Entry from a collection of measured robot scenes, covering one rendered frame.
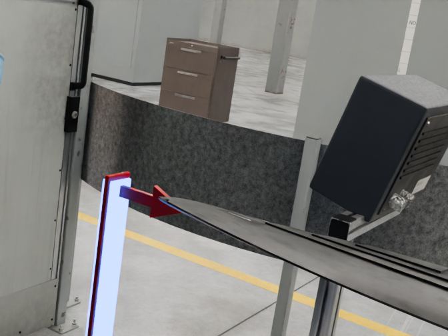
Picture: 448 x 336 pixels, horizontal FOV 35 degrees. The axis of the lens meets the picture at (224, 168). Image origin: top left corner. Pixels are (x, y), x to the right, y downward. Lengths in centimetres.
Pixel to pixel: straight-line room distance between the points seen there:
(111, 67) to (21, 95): 797
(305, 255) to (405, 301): 6
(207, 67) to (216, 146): 486
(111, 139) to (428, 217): 119
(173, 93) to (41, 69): 497
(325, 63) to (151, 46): 397
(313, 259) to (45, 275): 240
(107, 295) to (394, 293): 25
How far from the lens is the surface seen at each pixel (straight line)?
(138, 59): 1014
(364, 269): 39
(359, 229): 104
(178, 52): 734
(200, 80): 720
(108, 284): 55
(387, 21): 672
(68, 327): 290
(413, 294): 38
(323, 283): 104
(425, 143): 108
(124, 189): 52
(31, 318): 278
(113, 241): 53
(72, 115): 258
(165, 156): 245
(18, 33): 238
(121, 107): 263
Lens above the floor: 132
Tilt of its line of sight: 13 degrees down
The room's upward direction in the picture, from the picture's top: 9 degrees clockwise
